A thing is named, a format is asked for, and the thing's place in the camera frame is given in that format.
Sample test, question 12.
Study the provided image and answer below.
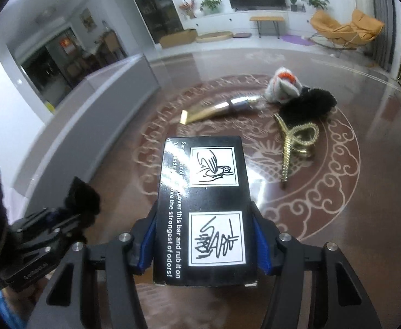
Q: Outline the black box with white labels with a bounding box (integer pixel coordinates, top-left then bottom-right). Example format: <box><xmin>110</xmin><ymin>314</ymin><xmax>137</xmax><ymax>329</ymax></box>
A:
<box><xmin>153</xmin><ymin>136</ymin><xmax>257</xmax><ymax>287</ymax></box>

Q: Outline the gold pearl hair claw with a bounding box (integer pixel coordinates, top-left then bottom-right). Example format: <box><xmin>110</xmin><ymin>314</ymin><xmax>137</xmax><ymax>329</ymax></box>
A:
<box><xmin>275</xmin><ymin>113</ymin><xmax>319</xmax><ymax>188</ymax></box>

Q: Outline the gold cosmetic tube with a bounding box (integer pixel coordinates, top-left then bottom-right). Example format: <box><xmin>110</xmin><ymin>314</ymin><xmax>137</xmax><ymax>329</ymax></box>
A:
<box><xmin>180</xmin><ymin>95</ymin><xmax>264</xmax><ymax>125</ymax></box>

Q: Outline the white knit glove orange cuff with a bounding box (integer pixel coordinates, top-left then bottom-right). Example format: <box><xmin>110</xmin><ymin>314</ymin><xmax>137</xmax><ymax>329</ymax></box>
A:
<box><xmin>264</xmin><ymin>67</ymin><xmax>303</xmax><ymax>104</ymax></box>

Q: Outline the grey cardboard sorting box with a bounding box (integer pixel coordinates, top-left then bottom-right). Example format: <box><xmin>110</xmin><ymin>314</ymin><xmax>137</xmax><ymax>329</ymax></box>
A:
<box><xmin>13</xmin><ymin>54</ymin><xmax>160</xmax><ymax>215</ymax></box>

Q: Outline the cardboard carton on floor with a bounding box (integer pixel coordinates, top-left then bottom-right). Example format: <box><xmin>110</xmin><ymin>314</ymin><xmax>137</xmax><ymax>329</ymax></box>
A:
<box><xmin>159</xmin><ymin>29</ymin><xmax>197</xmax><ymax>49</ymax></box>

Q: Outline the dark glass display cabinet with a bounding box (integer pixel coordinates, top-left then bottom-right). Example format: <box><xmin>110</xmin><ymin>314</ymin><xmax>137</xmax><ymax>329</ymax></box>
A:
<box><xmin>135</xmin><ymin>0</ymin><xmax>184</xmax><ymax>43</ymax></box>

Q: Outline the red flower vase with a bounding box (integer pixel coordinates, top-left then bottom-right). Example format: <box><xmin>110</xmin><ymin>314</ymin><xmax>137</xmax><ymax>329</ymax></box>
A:
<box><xmin>179</xmin><ymin>0</ymin><xmax>196</xmax><ymax>19</ymax></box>

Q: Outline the white tv console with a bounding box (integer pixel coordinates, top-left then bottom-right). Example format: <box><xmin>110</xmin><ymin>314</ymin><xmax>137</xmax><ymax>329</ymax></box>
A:
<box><xmin>181</xmin><ymin>10</ymin><xmax>315</xmax><ymax>37</ymax></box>

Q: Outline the purple floor mat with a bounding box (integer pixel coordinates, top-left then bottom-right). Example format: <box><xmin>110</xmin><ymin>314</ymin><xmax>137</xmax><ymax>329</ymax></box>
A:
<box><xmin>282</xmin><ymin>34</ymin><xmax>314</xmax><ymax>46</ymax></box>

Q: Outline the green potted plant left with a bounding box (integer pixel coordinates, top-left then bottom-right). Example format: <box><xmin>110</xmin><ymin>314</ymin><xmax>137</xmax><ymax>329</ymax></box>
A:
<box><xmin>200</xmin><ymin>0</ymin><xmax>222</xmax><ymax>15</ymax></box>

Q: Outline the green potted plant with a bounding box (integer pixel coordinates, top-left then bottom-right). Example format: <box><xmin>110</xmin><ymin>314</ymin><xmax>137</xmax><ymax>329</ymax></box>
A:
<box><xmin>200</xmin><ymin>0</ymin><xmax>222</xmax><ymax>15</ymax></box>
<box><xmin>302</xmin><ymin>0</ymin><xmax>330</xmax><ymax>10</ymax></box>

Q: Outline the orange lounge chair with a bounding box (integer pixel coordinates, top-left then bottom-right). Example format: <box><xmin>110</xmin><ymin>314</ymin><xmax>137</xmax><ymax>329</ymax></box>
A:
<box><xmin>310</xmin><ymin>9</ymin><xmax>385</xmax><ymax>49</ymax></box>

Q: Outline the small wooden bench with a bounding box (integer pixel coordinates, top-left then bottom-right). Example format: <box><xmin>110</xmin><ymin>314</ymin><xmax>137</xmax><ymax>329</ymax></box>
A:
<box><xmin>249</xmin><ymin>15</ymin><xmax>286</xmax><ymax>39</ymax></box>

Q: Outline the small potted plant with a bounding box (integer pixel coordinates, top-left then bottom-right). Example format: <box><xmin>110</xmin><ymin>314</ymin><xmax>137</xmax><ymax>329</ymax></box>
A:
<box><xmin>288</xmin><ymin>0</ymin><xmax>298</xmax><ymax>12</ymax></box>

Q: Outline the green potted plant right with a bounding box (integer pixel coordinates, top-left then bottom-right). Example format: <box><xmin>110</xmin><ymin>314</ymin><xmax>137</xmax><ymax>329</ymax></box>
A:
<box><xmin>302</xmin><ymin>0</ymin><xmax>330</xmax><ymax>10</ymax></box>

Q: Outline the grey curtain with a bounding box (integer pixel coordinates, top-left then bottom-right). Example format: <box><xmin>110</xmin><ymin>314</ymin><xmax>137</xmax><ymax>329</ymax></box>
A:
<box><xmin>372</xmin><ymin>0</ymin><xmax>397</xmax><ymax>72</ymax></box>

